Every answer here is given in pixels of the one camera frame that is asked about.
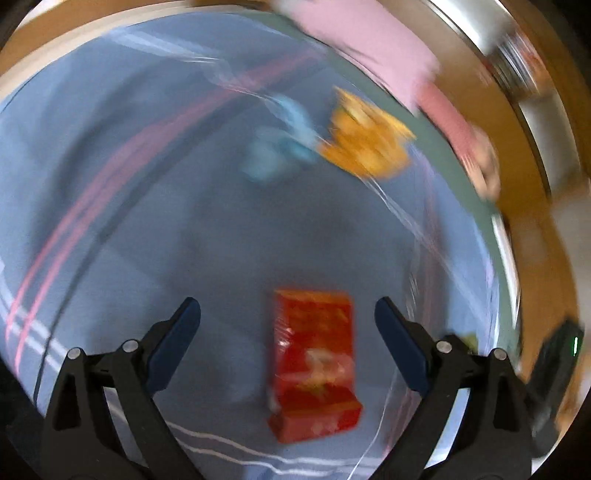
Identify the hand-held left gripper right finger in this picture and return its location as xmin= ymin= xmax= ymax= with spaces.
xmin=367 ymin=296 xmax=534 ymax=480

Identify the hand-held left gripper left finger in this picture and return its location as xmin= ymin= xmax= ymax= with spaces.
xmin=41 ymin=296 xmax=206 ymax=480

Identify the red cardboard box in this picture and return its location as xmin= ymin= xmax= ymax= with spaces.
xmin=267 ymin=288 xmax=364 ymax=445

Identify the blue striped blanket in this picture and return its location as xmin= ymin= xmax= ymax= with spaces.
xmin=0 ymin=11 xmax=502 ymax=480

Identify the green bed sheet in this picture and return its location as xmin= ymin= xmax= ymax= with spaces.
xmin=318 ymin=44 xmax=509 ymax=287

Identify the orange snack bag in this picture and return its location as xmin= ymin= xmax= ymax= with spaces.
xmin=318 ymin=87 xmax=415 ymax=180

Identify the doll with striped legs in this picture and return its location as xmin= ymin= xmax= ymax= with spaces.
xmin=416 ymin=82 xmax=503 ymax=200

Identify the light blue face mask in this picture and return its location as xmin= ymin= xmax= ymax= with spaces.
xmin=270 ymin=93 xmax=320 ymax=163

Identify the pink pillow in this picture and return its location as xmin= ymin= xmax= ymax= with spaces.
xmin=272 ymin=0 xmax=440 ymax=114

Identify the white bed rail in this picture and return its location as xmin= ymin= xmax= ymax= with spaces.
xmin=490 ymin=213 xmax=522 ymax=335

